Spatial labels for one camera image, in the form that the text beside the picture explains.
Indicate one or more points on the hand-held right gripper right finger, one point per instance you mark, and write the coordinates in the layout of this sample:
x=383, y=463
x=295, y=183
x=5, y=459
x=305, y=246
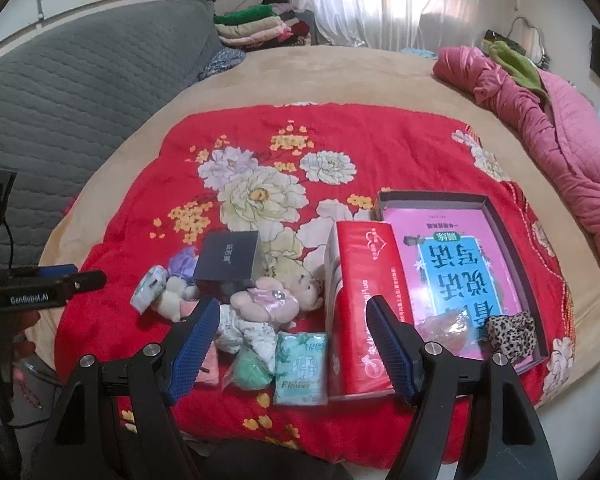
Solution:
x=390, y=355

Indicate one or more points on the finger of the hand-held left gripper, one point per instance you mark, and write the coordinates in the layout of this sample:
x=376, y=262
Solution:
x=85, y=281
x=57, y=270

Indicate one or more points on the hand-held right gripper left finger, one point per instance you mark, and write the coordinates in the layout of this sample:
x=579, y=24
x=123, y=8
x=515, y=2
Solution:
x=195, y=350

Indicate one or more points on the white fluffy scrunchie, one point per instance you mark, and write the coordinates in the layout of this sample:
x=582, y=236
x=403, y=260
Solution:
x=250, y=335

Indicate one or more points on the green scrunchie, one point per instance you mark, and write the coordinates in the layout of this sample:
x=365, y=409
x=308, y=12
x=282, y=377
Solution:
x=250, y=370

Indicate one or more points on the grey cardboard box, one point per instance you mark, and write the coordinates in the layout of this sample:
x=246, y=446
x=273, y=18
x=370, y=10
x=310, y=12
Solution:
x=505, y=245

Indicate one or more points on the orange item in clear bag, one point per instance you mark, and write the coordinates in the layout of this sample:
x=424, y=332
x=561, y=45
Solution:
x=445, y=332

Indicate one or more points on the white blue tissue packet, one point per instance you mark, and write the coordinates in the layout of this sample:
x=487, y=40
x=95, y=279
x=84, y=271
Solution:
x=149, y=290

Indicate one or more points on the red tissue pack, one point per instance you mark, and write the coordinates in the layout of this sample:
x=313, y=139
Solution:
x=365, y=280

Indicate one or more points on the pink plush toy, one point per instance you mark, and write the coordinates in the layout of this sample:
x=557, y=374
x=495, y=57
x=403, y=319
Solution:
x=265, y=302

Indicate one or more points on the green tissue packet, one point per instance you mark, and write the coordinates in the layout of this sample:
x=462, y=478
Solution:
x=300, y=370

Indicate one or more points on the black box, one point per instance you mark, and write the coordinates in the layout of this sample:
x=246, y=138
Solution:
x=227, y=255

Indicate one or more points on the leopard print scrunchie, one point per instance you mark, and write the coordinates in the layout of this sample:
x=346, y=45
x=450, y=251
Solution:
x=512, y=337

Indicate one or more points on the pink book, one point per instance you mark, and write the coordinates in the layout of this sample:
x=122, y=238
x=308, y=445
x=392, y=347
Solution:
x=430, y=230

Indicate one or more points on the grey quilted cover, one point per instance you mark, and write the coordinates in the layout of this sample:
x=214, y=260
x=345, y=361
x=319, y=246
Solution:
x=80, y=100

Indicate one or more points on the red floral blanket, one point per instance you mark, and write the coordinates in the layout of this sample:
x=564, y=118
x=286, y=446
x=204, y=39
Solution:
x=380, y=150

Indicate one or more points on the blue patterned cloth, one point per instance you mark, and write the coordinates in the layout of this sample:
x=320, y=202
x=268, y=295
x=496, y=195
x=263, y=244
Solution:
x=220, y=62

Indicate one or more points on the pink quilt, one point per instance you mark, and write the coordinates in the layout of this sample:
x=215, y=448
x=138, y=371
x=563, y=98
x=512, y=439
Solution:
x=555, y=150

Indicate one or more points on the beige bed sheet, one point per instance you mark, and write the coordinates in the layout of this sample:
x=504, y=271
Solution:
x=330, y=75

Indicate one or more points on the stack of folded clothes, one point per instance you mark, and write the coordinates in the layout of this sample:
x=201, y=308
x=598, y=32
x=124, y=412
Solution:
x=250, y=27

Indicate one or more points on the green cloth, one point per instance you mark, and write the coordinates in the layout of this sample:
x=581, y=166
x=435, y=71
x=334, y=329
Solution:
x=520, y=67

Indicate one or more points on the white sheer curtain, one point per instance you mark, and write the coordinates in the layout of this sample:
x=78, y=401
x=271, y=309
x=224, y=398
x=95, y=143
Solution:
x=370, y=0

